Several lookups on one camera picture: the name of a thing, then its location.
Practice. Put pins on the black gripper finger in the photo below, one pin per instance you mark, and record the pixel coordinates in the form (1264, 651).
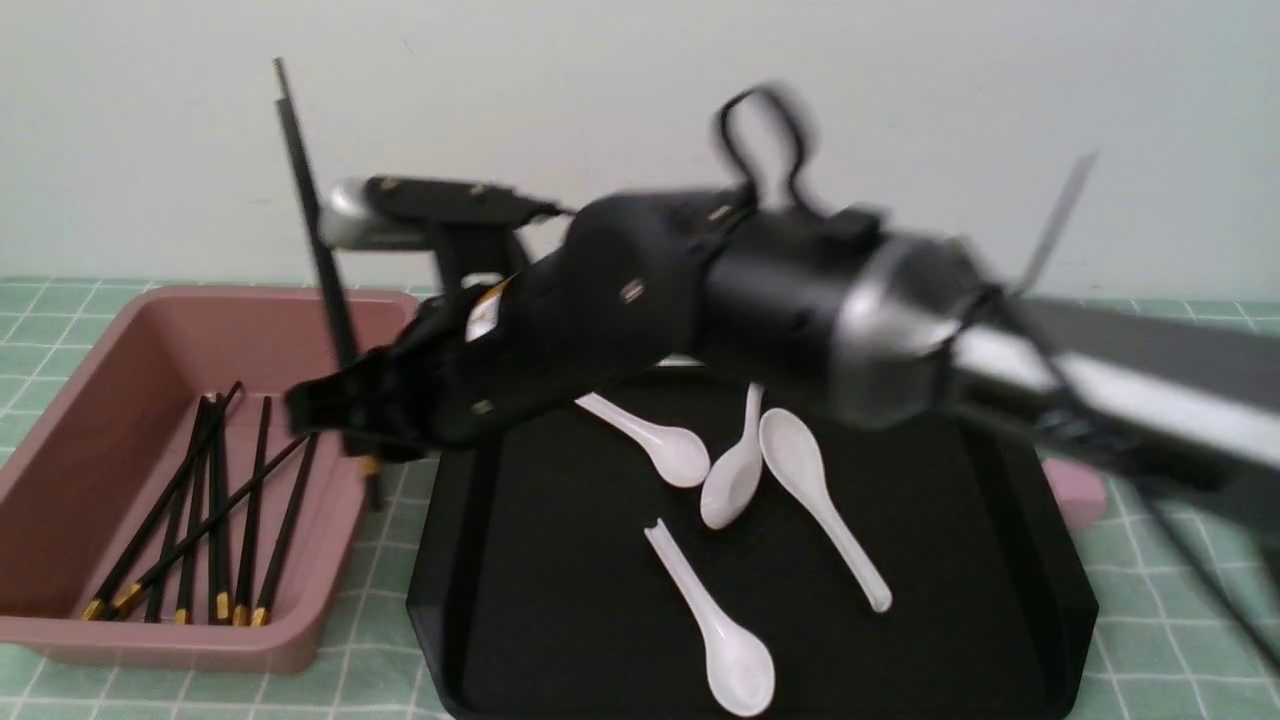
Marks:
(379, 404)

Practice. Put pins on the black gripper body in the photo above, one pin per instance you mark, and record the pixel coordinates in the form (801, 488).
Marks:
(619, 294)

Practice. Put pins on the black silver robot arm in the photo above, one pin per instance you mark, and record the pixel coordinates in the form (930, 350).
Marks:
(867, 326)

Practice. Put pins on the white spoon upper left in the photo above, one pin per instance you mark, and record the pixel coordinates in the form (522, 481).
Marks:
(679, 456)

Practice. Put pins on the white spoon right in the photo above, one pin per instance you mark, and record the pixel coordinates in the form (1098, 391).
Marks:
(792, 454)

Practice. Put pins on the white spoon on side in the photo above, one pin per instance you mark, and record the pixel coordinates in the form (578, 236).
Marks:
(734, 477)

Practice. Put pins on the black plastic tray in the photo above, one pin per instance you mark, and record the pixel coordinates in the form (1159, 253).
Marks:
(535, 593)

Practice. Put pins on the pink plastic bin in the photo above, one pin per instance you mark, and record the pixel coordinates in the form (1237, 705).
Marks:
(77, 488)

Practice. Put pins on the white spoon bottom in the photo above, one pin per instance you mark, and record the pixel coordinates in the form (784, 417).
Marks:
(740, 668)

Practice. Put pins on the pink cube block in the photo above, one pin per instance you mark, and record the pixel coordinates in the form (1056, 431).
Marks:
(1078, 489)

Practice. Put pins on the green checkered tablecloth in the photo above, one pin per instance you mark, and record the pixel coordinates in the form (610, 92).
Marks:
(1161, 650)

